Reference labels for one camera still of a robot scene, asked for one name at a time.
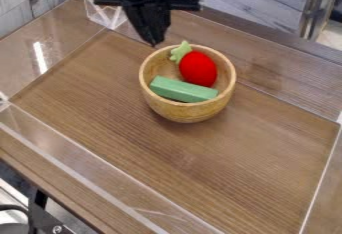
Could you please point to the red plush strawberry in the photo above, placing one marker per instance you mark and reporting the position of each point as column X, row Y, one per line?
column 196, row 67

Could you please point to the wooden bowl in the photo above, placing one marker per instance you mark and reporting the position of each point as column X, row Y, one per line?
column 187, row 82

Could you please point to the green rectangular block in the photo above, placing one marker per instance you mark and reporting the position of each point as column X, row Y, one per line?
column 180, row 91

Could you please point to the metal table leg background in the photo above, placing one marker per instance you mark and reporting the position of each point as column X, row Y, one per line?
column 314, row 18

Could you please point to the clear acrylic corner bracket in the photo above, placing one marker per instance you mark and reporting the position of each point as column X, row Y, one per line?
column 108, row 16

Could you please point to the clear acrylic tray wall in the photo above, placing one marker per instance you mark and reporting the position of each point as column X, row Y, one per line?
column 118, row 204

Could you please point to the black table leg bracket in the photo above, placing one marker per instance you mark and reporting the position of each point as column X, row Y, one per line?
column 40, row 221

